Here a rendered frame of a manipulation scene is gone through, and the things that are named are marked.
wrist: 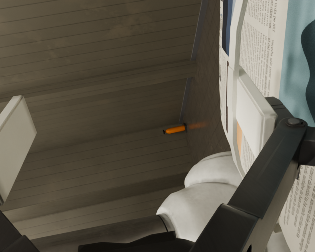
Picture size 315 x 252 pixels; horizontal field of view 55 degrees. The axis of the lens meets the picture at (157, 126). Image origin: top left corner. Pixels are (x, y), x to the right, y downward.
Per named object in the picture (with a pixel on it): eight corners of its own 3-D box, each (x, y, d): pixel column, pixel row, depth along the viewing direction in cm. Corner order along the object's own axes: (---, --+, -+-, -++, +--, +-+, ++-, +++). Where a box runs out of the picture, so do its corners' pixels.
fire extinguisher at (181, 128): (185, 121, 697) (162, 125, 692) (188, 130, 688) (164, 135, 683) (184, 125, 719) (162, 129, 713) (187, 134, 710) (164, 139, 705)
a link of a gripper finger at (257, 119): (262, 116, 14) (279, 114, 14) (229, 65, 20) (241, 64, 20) (258, 166, 16) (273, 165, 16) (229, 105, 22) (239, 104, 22)
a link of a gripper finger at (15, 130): (4, 206, 15) (-11, 208, 15) (38, 133, 21) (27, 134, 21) (-20, 158, 14) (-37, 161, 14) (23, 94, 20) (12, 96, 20)
